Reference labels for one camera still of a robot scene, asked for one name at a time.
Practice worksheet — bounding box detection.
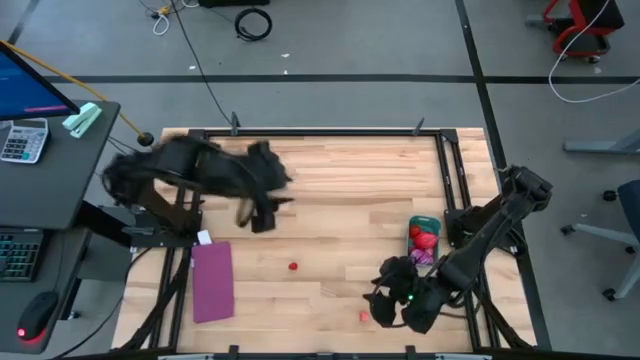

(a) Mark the short white looped cable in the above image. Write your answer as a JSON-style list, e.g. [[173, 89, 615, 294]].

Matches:
[[151, 12, 171, 37]]

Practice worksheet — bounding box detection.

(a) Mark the yellow cable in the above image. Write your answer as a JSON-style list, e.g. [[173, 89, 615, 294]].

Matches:
[[0, 38, 146, 139]]

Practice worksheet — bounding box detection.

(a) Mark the dark grey desk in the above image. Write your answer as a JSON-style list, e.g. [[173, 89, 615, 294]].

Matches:
[[0, 99, 122, 231]]

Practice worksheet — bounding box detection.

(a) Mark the black aluminium table frame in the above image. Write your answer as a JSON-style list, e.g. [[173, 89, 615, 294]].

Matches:
[[119, 110, 537, 360]]

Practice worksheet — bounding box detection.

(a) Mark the grey desk foot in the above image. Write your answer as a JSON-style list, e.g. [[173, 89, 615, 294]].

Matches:
[[563, 130, 640, 155]]

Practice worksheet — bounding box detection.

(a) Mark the coiled black cable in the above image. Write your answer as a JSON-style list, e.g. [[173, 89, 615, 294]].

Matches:
[[233, 7, 274, 42]]

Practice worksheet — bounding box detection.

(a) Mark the purple striped toy onion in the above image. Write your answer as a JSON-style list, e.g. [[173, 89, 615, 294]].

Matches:
[[409, 248, 435, 266]]

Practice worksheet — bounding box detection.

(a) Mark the long black floor cable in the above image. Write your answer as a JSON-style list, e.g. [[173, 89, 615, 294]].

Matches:
[[168, 0, 235, 127]]

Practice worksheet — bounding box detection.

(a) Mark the grey keyboard desk surface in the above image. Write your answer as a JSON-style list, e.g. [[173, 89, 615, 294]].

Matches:
[[0, 227, 134, 356]]

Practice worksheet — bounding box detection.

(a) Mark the mint green stapler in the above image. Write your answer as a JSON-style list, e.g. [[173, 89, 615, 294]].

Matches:
[[61, 102, 103, 139]]

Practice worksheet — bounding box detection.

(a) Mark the grey desk calculator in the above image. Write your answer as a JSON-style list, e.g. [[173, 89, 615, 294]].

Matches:
[[0, 117, 50, 165]]

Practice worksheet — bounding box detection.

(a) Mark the purple cloth mat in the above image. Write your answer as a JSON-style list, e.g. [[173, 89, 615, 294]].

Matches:
[[191, 241, 236, 325]]

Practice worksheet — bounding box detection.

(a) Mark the black backlit keyboard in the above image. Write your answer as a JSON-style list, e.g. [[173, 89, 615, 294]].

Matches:
[[0, 229, 45, 283]]

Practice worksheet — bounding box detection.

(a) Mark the long white floor cable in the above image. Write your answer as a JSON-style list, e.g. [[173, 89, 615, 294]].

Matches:
[[547, 0, 640, 105]]

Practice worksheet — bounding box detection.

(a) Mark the black cable under table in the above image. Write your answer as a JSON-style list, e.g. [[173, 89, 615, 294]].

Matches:
[[49, 247, 154, 360]]

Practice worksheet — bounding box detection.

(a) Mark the teal tupperware container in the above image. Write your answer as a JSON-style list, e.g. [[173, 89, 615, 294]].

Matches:
[[406, 214, 443, 267]]

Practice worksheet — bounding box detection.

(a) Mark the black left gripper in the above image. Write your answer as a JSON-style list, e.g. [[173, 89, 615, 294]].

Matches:
[[246, 140, 296, 235]]

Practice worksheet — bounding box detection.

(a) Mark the computer monitor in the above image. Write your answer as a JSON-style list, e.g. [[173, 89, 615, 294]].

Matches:
[[0, 39, 81, 122]]

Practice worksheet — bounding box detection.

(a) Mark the black computer mouse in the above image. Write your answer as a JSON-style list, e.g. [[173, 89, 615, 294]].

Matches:
[[16, 291, 60, 342]]

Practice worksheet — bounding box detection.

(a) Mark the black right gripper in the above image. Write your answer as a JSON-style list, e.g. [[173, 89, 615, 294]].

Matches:
[[368, 256, 450, 335]]

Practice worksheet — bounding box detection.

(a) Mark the office chair with castors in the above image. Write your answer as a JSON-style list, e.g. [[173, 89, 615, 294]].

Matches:
[[559, 178, 640, 302]]

